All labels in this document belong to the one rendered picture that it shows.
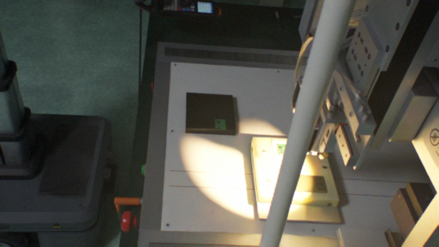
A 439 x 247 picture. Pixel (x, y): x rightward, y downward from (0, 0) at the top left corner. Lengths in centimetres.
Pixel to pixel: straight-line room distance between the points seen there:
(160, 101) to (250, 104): 22
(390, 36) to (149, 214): 54
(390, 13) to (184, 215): 53
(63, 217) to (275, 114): 85
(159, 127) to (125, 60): 166
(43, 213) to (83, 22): 161
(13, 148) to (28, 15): 152
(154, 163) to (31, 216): 78
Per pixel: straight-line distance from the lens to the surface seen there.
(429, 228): 78
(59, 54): 280
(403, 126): 78
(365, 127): 67
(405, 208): 95
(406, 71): 72
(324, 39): 43
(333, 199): 99
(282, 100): 123
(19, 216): 174
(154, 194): 97
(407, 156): 120
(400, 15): 65
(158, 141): 107
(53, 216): 171
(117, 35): 295
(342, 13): 42
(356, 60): 73
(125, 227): 96
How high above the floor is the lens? 162
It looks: 42 degrees down
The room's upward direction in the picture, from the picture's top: 8 degrees clockwise
